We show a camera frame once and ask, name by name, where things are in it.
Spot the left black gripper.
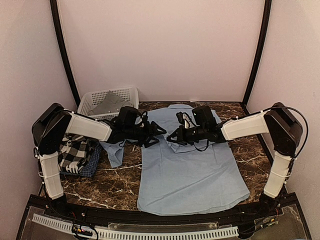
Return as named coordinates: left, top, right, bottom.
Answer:
left=124, top=120, right=167, bottom=148

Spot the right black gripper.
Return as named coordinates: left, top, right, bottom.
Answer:
left=166, top=124, right=207, bottom=146

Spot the light blue long sleeve shirt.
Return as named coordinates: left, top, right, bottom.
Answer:
left=99, top=103, right=250, bottom=216

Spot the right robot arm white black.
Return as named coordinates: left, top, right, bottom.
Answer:
left=166, top=102, right=309, bottom=217

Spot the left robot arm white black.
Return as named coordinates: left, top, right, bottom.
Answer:
left=31, top=103, right=166, bottom=218

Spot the grey shirt in basket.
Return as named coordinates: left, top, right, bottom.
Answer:
left=88, top=91, right=134, bottom=116

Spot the white plastic mesh basket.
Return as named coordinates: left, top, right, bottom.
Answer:
left=77, top=87, right=139, bottom=120

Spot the blue checked folded shirt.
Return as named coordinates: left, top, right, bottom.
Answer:
left=60, top=138, right=102, bottom=178

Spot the black white plaid folded shirt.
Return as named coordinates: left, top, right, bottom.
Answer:
left=58, top=134, right=95, bottom=175

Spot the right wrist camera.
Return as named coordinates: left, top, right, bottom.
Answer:
left=176, top=112, right=196, bottom=129

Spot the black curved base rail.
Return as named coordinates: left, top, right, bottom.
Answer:
left=27, top=193, right=301, bottom=226

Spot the white slotted cable duct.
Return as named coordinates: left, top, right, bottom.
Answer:
left=32, top=213, right=239, bottom=240

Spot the right black frame post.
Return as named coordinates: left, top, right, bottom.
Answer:
left=241, top=0, right=272, bottom=109

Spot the black frame post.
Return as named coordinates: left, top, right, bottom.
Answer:
left=49, top=0, right=81, bottom=107
left=241, top=0, right=272, bottom=109

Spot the left black frame post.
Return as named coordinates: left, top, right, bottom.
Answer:
left=49, top=0, right=81, bottom=107

